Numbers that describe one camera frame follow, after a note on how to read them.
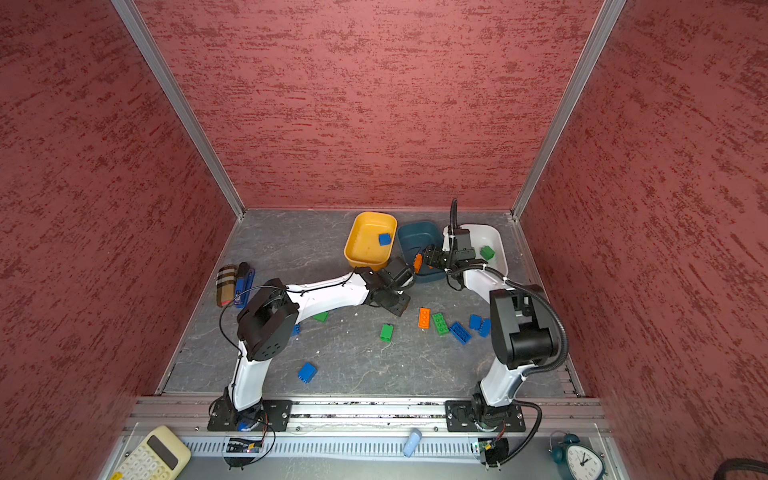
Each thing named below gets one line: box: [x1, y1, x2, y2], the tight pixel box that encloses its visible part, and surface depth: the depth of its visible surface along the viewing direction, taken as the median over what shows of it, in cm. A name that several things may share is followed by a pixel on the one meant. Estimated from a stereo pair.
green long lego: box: [432, 312, 449, 335], surface depth 91 cm
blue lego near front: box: [297, 362, 318, 384], surface depth 83 cm
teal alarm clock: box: [548, 430, 608, 480], surface depth 67 cm
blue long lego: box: [449, 322, 472, 345], surface depth 89 cm
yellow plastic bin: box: [344, 211, 398, 272], surface depth 112 cm
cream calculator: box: [112, 425, 192, 480], surface depth 68 cm
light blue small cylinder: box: [402, 428, 422, 458], surface depth 71 cm
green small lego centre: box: [380, 324, 394, 343], surface depth 88 cm
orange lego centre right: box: [418, 308, 431, 329], surface depth 93 cm
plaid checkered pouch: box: [215, 264, 238, 307], surface depth 97 cm
